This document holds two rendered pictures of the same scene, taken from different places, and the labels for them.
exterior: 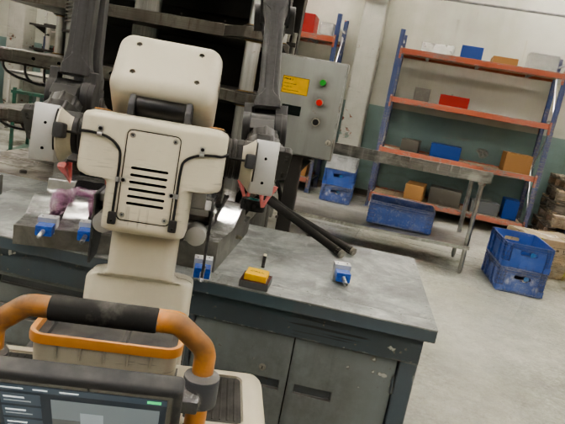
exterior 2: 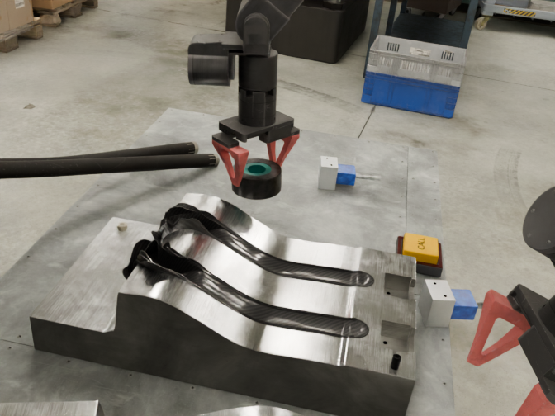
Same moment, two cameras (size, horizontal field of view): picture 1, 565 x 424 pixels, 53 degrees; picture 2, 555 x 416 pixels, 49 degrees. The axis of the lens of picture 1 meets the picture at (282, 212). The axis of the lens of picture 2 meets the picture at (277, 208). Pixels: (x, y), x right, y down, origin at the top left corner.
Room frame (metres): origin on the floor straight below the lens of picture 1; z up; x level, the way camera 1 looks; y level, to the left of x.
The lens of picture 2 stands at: (1.71, 0.95, 1.42)
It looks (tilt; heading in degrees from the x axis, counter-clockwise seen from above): 31 degrees down; 273
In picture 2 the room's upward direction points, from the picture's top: 6 degrees clockwise
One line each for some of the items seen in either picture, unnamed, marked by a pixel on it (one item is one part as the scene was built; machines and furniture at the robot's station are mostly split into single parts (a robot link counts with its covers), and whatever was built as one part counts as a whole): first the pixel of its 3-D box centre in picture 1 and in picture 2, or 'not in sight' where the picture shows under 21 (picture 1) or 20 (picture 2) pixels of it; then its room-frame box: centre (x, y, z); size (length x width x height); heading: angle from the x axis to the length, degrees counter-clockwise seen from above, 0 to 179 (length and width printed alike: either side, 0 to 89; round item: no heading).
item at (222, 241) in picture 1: (197, 222); (238, 288); (1.78, 0.27, 0.87); 0.50 x 0.26 x 0.14; 174
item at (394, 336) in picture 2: not in sight; (396, 347); (1.56, 0.35, 0.87); 0.05 x 0.05 x 0.04; 84
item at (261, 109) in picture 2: not in sight; (257, 108); (1.79, 0.09, 1.08); 0.10 x 0.07 x 0.07; 47
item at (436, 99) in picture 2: not in sight; (411, 85); (1.08, -3.03, 0.11); 0.61 x 0.41 x 0.22; 168
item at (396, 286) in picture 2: not in sight; (397, 296); (1.55, 0.24, 0.87); 0.05 x 0.05 x 0.04; 84
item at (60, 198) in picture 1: (83, 196); not in sight; (1.73, 0.62, 0.90); 0.26 x 0.18 x 0.08; 12
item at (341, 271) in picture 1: (342, 277); (349, 175); (1.62, -0.21, 0.83); 0.13 x 0.05 x 0.05; 3
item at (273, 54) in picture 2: not in sight; (253, 68); (1.80, 0.09, 1.14); 0.07 x 0.06 x 0.07; 3
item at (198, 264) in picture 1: (202, 272); (465, 304); (1.43, 0.18, 0.83); 0.13 x 0.05 x 0.05; 8
